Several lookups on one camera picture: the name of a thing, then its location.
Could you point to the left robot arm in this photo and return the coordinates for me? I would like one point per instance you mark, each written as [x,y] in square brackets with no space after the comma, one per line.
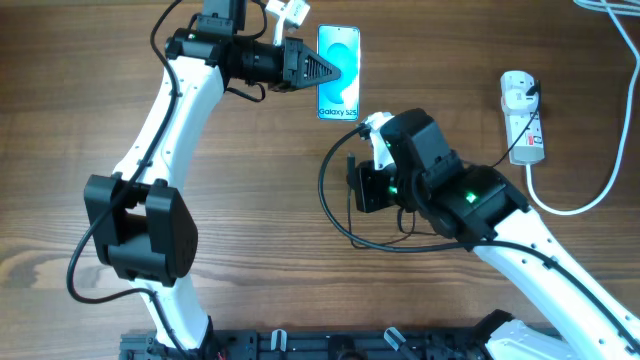
[139,223]

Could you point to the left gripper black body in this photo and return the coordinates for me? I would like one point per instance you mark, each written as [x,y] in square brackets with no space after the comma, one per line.
[291,49]

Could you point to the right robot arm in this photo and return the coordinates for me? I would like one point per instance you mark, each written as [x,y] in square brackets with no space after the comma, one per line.
[479,209]

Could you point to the white power strip socket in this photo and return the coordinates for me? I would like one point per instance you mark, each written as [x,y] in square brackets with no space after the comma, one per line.
[520,100]

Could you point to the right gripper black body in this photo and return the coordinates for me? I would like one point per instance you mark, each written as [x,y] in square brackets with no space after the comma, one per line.
[379,188]

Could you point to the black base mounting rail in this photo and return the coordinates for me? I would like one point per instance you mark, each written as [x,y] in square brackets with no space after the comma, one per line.
[454,343]

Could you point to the turquoise Galaxy S25 smartphone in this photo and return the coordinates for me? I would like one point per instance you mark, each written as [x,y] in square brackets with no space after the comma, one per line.
[339,100]

